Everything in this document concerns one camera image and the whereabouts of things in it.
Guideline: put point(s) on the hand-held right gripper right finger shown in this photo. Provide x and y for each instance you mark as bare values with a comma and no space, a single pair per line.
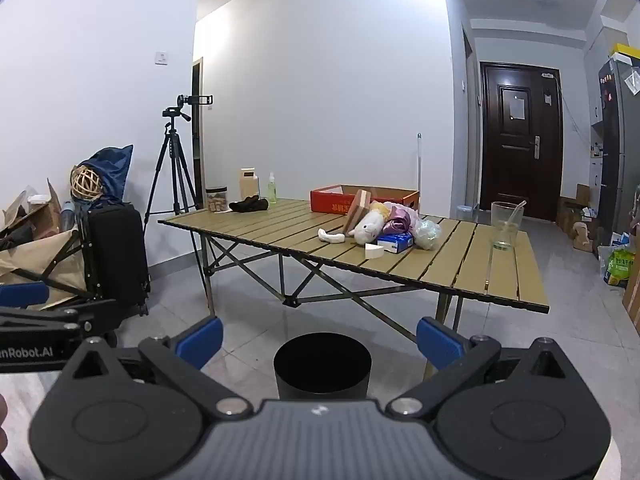
440,342

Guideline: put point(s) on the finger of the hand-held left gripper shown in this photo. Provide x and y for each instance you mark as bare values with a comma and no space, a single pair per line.
22,295

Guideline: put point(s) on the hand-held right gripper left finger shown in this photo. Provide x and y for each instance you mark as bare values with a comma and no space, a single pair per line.
205,336

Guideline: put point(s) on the white and yellow plush toy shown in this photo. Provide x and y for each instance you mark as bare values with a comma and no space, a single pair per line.
367,227

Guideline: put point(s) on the black round trash bin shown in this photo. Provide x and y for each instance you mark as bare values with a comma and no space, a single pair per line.
322,366

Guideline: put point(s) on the brown paper sheet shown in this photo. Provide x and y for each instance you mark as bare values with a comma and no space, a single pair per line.
35,260

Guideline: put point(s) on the open cardboard box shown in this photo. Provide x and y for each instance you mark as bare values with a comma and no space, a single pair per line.
37,215

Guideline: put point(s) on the folding slatted camping table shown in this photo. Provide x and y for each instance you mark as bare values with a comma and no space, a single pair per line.
450,260

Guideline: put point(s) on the black suitcase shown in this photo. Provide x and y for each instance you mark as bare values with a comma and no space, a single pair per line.
115,255

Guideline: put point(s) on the blue tissue pack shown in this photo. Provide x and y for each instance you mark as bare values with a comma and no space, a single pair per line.
395,243

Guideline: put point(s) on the crumpled clear plastic bag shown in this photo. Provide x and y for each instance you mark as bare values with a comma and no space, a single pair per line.
427,232

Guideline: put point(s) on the woven rattan ball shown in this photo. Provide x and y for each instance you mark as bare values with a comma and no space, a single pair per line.
86,183

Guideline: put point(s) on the clear glass cup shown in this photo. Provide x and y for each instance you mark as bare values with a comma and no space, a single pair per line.
502,230

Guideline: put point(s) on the small white bin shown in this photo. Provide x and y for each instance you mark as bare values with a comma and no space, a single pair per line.
462,212

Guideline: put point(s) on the pink cloth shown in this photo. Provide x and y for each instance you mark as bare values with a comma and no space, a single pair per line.
400,216

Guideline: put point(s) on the clear jar with black lid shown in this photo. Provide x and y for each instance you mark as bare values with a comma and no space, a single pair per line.
216,201

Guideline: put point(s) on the clear drinking straw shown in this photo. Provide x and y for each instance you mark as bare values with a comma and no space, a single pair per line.
515,215

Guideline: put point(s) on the white sock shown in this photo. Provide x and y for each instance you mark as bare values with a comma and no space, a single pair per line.
332,236

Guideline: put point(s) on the brown cardboard packet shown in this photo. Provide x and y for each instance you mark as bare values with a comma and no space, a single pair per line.
359,210

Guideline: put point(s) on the beige plastic bottle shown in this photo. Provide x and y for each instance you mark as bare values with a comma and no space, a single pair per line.
248,185

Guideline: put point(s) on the blue fabric bag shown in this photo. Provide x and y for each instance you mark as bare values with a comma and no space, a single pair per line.
115,167

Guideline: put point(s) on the green spray bottle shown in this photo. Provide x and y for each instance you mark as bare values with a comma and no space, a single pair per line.
272,191

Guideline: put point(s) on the white pole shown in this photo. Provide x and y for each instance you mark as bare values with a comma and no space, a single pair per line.
419,170

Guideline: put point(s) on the red cardboard box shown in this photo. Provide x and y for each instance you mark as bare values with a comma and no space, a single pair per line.
332,202

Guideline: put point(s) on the brown paper bag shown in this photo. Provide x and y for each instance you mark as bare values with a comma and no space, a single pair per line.
582,237

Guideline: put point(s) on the green printed bag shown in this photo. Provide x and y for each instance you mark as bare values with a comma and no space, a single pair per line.
619,266

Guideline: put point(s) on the tall cardboard box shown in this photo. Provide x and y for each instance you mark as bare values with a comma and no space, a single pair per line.
632,300

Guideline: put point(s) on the dark brown door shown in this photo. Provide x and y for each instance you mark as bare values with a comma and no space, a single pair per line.
520,160

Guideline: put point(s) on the white paper on door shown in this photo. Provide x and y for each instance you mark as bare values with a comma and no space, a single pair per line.
517,108

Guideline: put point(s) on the grey refrigerator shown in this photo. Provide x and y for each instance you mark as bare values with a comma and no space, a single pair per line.
620,160

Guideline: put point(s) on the yellow and white box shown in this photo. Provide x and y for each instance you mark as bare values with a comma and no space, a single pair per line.
625,51

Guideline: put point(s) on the black camera tripod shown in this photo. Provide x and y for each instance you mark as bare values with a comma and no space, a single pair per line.
172,116

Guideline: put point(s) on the white wall switch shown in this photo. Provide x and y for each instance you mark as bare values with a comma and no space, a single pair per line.
161,58

